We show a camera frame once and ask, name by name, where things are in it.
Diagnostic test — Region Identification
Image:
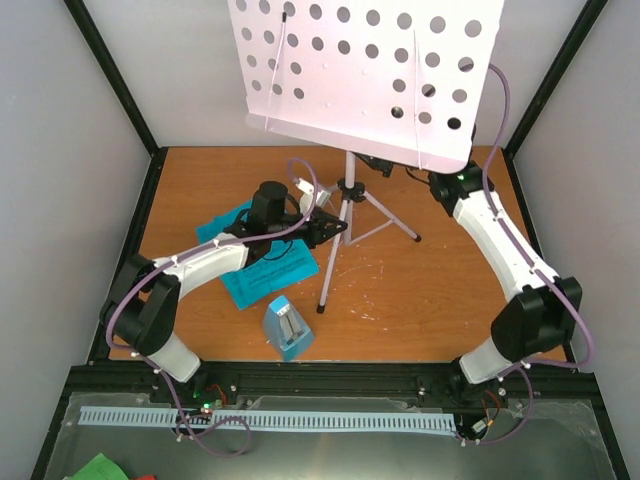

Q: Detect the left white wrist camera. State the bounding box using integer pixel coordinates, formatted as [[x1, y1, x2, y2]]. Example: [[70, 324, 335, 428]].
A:
[[294, 178, 331, 214]]

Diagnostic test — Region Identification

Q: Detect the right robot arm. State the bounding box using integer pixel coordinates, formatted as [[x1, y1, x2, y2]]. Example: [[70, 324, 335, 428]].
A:
[[426, 161, 582, 385]]

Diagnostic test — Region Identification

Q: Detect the green paper sheet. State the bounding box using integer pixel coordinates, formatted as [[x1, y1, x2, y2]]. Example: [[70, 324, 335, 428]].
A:
[[67, 453, 129, 480]]

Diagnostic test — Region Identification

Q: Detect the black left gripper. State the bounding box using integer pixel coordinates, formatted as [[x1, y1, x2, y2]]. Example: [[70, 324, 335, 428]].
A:
[[268, 206, 346, 248]]

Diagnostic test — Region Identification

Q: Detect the black aluminium frame rail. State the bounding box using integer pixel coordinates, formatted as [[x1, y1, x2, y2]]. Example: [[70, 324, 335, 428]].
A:
[[64, 362, 599, 416]]

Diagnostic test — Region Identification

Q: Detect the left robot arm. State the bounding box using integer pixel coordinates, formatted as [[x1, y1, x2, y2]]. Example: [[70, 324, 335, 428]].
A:
[[99, 181, 348, 403]]

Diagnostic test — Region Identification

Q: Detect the blue sheet music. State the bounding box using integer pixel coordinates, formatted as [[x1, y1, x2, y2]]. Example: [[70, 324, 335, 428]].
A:
[[194, 198, 271, 312], [221, 240, 319, 309]]

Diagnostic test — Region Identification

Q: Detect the blue metronome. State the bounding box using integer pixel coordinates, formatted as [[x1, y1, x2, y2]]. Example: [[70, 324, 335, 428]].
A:
[[263, 295, 315, 362]]

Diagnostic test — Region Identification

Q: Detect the white tripod music stand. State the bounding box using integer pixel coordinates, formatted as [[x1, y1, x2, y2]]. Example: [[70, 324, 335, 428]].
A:
[[227, 0, 505, 314]]

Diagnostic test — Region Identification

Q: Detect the grey slotted cable duct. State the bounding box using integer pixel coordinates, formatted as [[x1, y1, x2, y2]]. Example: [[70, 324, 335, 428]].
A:
[[77, 406, 456, 435]]

